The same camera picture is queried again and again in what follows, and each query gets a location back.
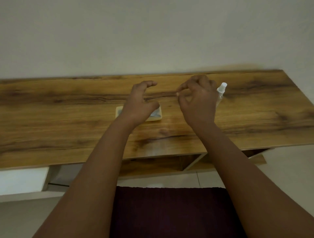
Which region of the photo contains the person's right forearm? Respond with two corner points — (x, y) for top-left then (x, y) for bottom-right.
(194, 122), (314, 238)

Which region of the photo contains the person's left forearm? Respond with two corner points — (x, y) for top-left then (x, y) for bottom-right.
(32, 116), (138, 238)

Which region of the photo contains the yellow translucent glasses case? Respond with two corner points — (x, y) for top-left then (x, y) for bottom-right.
(115, 106), (163, 122)

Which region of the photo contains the dark maroon garment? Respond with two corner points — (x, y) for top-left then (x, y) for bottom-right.
(110, 186), (248, 238)

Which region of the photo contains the person's right hand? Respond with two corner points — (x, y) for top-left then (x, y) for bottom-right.
(176, 74), (219, 130)

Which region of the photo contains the white cabinet drawer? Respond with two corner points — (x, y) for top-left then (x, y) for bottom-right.
(0, 167), (49, 196)

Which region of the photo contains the wooden under-table shelf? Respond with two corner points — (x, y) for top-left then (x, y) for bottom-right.
(117, 148), (275, 178)

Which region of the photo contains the blue cleaning cloth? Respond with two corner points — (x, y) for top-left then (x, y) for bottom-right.
(117, 109), (160, 118)

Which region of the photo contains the person's left hand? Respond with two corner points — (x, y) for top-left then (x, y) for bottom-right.
(119, 80), (161, 130)

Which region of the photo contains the clear spray bottle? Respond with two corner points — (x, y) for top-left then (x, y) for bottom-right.
(215, 82), (228, 108)

